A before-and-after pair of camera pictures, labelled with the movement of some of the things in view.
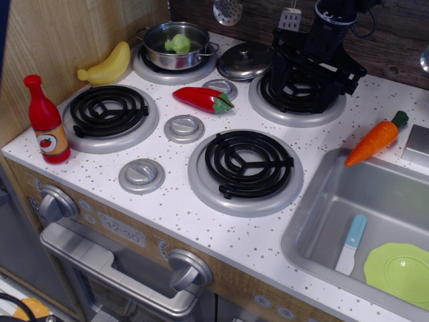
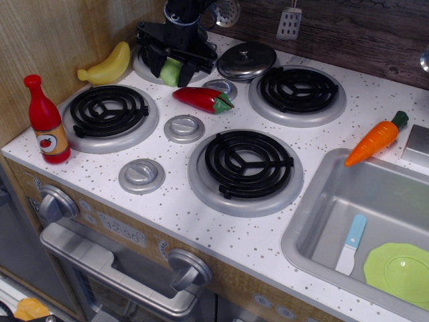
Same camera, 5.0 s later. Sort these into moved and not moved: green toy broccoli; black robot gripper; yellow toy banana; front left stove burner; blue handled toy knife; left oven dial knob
Moved: black robot gripper; green toy broccoli
Not moved: left oven dial knob; front left stove burner; yellow toy banana; blue handled toy knife
